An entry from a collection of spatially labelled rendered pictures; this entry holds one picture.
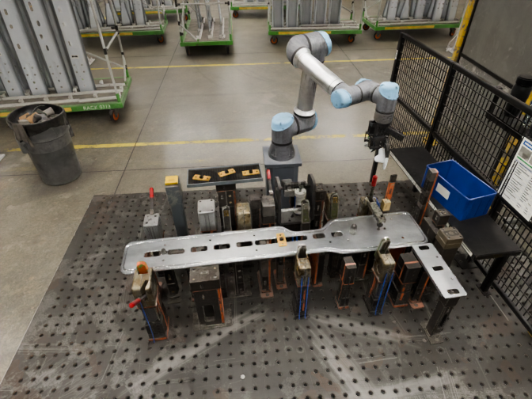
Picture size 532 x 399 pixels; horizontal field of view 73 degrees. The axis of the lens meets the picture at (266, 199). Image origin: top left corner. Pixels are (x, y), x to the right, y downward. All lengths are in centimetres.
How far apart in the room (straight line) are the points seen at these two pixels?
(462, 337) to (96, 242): 194
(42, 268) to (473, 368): 294
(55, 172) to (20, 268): 112
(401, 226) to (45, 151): 328
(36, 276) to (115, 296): 143
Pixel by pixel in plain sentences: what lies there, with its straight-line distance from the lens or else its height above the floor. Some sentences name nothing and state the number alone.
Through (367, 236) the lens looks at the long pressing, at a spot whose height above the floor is 100.
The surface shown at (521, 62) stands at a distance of 360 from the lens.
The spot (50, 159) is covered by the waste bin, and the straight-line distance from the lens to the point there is 409.
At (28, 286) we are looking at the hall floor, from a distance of 330.
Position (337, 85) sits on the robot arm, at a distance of 155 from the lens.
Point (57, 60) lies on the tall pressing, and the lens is 558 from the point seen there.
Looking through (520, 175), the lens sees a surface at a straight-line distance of 187.
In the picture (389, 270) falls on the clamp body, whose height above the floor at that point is 101.
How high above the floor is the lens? 218
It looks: 39 degrees down
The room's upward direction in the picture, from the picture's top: 1 degrees counter-clockwise
